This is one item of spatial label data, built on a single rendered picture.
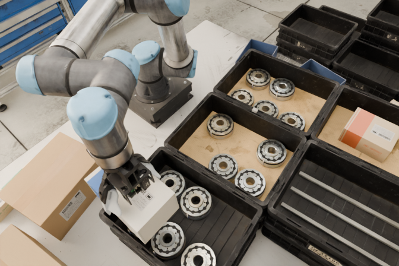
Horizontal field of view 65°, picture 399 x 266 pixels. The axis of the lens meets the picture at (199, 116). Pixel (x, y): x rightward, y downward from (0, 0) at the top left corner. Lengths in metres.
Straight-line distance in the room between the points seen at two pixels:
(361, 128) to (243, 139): 0.41
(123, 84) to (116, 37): 2.59
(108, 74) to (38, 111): 2.19
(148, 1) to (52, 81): 0.38
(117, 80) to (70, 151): 0.72
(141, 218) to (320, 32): 1.83
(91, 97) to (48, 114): 2.17
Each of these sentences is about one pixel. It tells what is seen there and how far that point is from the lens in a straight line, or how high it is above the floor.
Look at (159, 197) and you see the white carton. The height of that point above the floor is 1.13.
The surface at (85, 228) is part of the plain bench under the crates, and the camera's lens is 1.27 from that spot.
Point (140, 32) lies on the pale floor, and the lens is 3.14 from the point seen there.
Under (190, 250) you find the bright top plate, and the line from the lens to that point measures 0.99.
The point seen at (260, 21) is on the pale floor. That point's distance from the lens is 3.17.
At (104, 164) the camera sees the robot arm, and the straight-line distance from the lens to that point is 0.59.
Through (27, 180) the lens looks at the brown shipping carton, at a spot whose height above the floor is 0.86.
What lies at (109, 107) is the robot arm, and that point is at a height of 1.45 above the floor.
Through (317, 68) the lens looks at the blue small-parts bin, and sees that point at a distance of 1.63.
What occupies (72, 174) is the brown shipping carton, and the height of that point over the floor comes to 0.86.
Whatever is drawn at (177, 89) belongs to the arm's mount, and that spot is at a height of 0.80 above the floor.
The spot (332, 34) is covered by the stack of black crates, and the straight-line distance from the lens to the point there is 2.29.
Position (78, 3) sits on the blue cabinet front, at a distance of 2.87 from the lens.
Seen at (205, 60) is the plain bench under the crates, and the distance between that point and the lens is 1.68.
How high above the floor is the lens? 1.82
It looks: 52 degrees down
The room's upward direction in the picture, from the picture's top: 6 degrees counter-clockwise
